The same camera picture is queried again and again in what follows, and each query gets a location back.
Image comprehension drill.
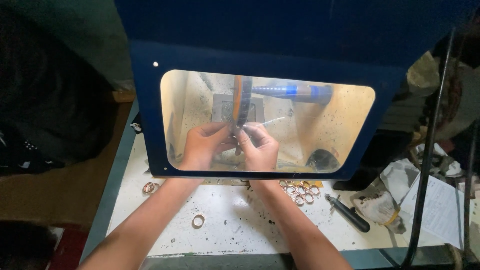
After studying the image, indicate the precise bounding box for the person's right hand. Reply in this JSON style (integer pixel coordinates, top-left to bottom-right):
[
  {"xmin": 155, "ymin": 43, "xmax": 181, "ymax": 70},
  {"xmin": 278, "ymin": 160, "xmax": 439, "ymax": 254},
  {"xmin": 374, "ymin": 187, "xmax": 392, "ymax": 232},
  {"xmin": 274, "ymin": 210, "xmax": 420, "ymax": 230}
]
[{"xmin": 233, "ymin": 122, "xmax": 280, "ymax": 172}]

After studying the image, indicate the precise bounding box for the person's left hand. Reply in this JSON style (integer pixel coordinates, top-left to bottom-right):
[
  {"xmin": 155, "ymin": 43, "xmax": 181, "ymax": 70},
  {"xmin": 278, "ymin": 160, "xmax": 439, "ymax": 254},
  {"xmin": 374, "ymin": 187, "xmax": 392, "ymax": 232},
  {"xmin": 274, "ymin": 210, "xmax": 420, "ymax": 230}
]
[{"xmin": 178, "ymin": 122, "xmax": 238, "ymax": 172}]

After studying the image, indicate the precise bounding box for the orange black polishing wheel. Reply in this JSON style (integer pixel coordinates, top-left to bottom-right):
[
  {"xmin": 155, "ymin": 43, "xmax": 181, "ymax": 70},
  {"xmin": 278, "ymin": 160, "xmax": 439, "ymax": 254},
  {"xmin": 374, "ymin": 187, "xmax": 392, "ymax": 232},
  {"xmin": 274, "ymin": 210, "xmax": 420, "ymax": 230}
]
[{"xmin": 232, "ymin": 75, "xmax": 253, "ymax": 126}]

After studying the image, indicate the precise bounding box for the blue tapered spindle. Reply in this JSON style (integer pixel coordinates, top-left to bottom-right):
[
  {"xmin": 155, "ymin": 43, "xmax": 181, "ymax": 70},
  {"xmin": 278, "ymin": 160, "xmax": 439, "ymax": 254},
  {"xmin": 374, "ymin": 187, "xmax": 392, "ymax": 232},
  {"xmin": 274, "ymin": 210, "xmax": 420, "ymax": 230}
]
[{"xmin": 251, "ymin": 83, "xmax": 334, "ymax": 105}]

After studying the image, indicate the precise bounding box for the blue polishing machine hood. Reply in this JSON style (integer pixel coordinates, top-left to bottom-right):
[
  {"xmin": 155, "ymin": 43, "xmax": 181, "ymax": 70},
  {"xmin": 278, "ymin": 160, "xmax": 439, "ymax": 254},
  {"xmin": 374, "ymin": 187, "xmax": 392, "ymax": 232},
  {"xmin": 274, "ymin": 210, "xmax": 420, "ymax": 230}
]
[{"xmin": 113, "ymin": 0, "xmax": 480, "ymax": 181}]

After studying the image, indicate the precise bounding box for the pile of copper rings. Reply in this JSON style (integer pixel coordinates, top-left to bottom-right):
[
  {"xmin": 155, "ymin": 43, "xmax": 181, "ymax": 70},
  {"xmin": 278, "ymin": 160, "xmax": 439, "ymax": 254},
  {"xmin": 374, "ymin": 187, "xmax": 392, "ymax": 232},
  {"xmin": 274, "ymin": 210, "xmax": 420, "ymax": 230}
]
[{"xmin": 279, "ymin": 180, "xmax": 321, "ymax": 206}]

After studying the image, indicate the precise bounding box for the round black brush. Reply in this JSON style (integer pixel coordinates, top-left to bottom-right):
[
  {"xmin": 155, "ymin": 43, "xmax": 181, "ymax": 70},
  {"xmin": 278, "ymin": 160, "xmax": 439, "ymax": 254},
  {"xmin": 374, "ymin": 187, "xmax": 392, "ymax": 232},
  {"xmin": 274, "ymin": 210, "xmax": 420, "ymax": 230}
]
[{"xmin": 305, "ymin": 149, "xmax": 341, "ymax": 173}]

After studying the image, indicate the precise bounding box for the white work glove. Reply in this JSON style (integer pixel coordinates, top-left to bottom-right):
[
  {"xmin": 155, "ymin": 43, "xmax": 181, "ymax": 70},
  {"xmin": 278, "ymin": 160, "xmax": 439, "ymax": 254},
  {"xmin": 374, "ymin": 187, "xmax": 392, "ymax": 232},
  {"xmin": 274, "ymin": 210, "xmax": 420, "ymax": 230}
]
[{"xmin": 352, "ymin": 190, "xmax": 407, "ymax": 235}]

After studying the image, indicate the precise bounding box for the crumpled white cloth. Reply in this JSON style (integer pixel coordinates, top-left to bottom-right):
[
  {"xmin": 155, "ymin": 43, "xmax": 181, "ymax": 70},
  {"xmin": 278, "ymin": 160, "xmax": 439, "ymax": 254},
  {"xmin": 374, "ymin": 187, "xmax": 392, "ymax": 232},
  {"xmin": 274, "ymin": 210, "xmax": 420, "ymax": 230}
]
[{"xmin": 379, "ymin": 142, "xmax": 466, "ymax": 205}]

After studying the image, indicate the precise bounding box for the black metal stand rod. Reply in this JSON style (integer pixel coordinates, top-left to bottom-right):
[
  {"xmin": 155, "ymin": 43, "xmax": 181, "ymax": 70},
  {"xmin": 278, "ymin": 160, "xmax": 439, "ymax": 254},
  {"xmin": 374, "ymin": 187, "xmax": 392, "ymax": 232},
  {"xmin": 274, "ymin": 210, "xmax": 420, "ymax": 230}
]
[{"xmin": 401, "ymin": 28, "xmax": 456, "ymax": 269}]

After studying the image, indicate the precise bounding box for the printed paper sheet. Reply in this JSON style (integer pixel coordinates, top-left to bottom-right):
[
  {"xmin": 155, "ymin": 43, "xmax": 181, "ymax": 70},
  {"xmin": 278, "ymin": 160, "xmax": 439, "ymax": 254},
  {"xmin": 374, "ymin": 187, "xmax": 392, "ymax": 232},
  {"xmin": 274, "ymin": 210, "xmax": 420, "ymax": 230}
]
[{"xmin": 399, "ymin": 173, "xmax": 466, "ymax": 250}]

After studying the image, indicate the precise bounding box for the black handled tool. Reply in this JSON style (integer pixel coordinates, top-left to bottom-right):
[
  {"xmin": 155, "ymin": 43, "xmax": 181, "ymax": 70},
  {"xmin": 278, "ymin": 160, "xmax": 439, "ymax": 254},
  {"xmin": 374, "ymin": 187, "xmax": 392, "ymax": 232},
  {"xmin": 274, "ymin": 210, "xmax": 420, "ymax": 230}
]
[{"xmin": 324, "ymin": 193, "xmax": 371, "ymax": 233}]

